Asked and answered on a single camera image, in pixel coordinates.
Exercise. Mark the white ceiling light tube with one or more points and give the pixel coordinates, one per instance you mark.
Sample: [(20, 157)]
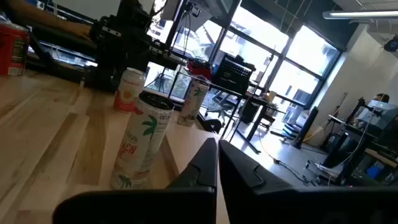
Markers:
[(360, 14)]

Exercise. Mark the Celsius peach vibe can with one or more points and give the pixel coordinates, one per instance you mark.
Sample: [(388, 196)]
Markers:
[(192, 105), (143, 140)]

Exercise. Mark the black metal desk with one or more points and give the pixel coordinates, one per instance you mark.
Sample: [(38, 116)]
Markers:
[(257, 123)]

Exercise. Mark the red Coca-Cola can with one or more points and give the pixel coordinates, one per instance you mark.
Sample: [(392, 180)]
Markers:
[(12, 49)]

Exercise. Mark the red tool bundle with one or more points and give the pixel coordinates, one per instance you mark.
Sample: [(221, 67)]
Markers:
[(199, 68)]

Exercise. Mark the black equipment stand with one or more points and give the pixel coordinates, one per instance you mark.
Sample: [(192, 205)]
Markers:
[(337, 152)]

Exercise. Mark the large black-framed window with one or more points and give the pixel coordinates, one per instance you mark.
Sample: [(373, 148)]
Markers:
[(295, 84)]

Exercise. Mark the black overhead camera frame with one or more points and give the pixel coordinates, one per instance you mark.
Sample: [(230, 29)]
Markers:
[(175, 23)]

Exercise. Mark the black perforated crate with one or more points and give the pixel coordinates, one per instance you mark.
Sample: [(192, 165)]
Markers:
[(233, 74)]

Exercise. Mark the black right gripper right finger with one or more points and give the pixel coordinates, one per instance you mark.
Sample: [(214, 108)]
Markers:
[(280, 205)]

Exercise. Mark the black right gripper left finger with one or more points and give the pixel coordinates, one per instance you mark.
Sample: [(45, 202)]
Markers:
[(155, 208)]

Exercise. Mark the black standing column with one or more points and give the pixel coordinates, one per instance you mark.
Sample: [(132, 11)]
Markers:
[(306, 127)]

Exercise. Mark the black office chair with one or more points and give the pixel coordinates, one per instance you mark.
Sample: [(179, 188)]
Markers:
[(214, 124)]

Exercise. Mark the person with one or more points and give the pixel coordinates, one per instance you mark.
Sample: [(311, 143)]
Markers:
[(382, 98)]

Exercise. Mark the person's forearm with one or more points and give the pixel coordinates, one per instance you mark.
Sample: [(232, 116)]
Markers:
[(40, 17)]

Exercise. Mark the grey computer monitor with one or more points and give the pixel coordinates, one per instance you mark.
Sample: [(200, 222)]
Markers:
[(385, 112)]

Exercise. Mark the Spindrift raspberry lime can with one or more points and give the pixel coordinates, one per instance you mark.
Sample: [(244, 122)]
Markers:
[(129, 93)]

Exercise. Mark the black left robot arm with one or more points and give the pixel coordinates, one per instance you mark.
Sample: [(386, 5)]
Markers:
[(121, 46)]

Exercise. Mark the person's hand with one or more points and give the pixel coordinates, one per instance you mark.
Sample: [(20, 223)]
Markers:
[(79, 31)]

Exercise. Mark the blue box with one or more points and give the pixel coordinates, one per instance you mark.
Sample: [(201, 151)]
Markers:
[(374, 172)]

